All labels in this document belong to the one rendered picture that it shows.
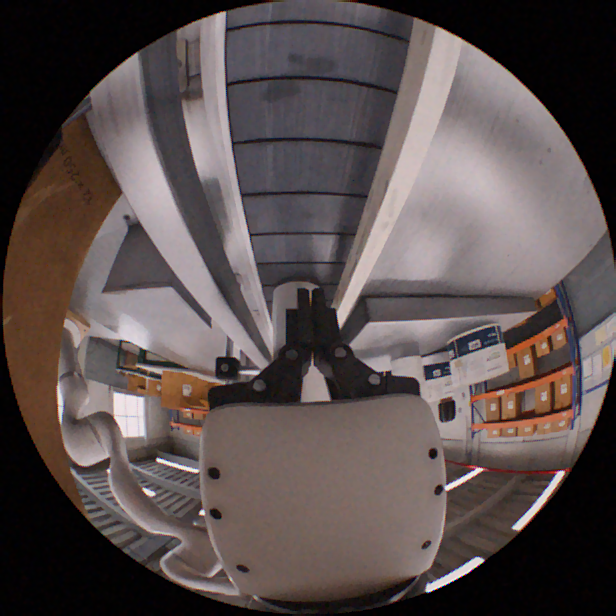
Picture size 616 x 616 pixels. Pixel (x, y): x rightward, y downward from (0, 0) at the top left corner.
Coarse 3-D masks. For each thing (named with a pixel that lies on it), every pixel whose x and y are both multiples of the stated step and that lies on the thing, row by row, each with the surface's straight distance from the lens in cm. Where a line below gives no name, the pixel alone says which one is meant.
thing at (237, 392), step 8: (224, 384) 11; (232, 384) 11; (240, 384) 11; (208, 392) 11; (216, 392) 11; (224, 392) 11; (232, 392) 11; (240, 392) 11; (248, 392) 11; (208, 400) 11; (216, 400) 11; (224, 400) 11; (232, 400) 11; (240, 400) 11; (248, 400) 11; (256, 400) 11; (264, 400) 11
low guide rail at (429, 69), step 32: (416, 32) 11; (448, 32) 10; (416, 64) 10; (448, 64) 10; (416, 96) 9; (416, 128) 9; (384, 160) 11; (416, 160) 10; (384, 192) 11; (384, 224) 12; (352, 256) 16; (352, 288) 17
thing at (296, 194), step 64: (320, 0) 12; (256, 64) 12; (320, 64) 11; (384, 64) 12; (256, 128) 12; (320, 128) 12; (384, 128) 13; (256, 192) 14; (320, 192) 14; (256, 256) 19; (320, 256) 19
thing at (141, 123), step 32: (128, 64) 4; (160, 64) 5; (96, 96) 5; (128, 96) 4; (160, 96) 4; (128, 128) 4; (160, 128) 4; (128, 160) 4; (160, 160) 4; (192, 160) 5; (128, 192) 5; (160, 192) 4; (192, 192) 5; (160, 224) 5; (192, 224) 5; (192, 256) 6; (224, 256) 7; (192, 288) 7; (224, 288) 7; (224, 320) 9; (256, 352) 15
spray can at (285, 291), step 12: (276, 288) 22; (288, 288) 21; (312, 288) 21; (276, 300) 22; (288, 300) 20; (276, 312) 21; (276, 324) 21; (276, 336) 20; (276, 348) 20; (312, 360) 19; (312, 372) 19; (312, 384) 19; (324, 384) 19; (312, 396) 18; (324, 396) 19
